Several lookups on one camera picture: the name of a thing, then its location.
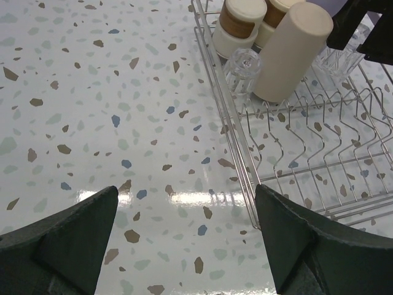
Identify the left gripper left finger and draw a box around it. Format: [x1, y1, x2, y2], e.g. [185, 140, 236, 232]
[1, 186, 119, 294]

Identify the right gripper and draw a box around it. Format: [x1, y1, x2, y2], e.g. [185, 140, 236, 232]
[327, 0, 392, 65]

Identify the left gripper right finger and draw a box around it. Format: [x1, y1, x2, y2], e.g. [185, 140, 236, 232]
[255, 184, 392, 294]

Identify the tan paper cup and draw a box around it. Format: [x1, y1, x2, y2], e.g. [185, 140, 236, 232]
[254, 2, 333, 103]

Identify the clear glass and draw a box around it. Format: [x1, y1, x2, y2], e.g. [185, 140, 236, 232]
[313, 23, 371, 89]
[223, 48, 262, 96]

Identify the metal-lined cup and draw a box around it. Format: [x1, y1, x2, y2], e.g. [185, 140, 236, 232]
[254, 0, 304, 49]
[212, 0, 267, 58]

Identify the wire dish rack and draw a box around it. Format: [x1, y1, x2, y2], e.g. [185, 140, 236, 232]
[191, 1, 392, 228]

